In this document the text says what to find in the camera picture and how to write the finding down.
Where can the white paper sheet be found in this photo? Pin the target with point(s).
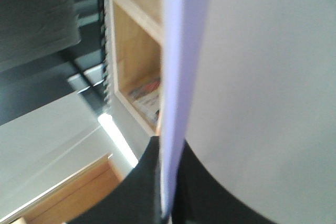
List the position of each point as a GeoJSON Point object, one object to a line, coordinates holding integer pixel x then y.
{"type": "Point", "coordinates": [250, 85]}

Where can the magazines on shelf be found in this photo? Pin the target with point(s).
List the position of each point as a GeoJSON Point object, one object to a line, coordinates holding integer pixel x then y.
{"type": "Point", "coordinates": [146, 98]}

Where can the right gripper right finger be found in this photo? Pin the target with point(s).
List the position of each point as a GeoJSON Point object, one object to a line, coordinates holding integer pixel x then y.
{"type": "Point", "coordinates": [199, 198]}

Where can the wooden shelf unit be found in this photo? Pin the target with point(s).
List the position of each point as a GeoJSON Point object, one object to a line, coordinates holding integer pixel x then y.
{"type": "Point", "coordinates": [136, 39]}

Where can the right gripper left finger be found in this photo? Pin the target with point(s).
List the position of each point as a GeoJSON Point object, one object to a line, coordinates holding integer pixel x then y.
{"type": "Point", "coordinates": [136, 199]}

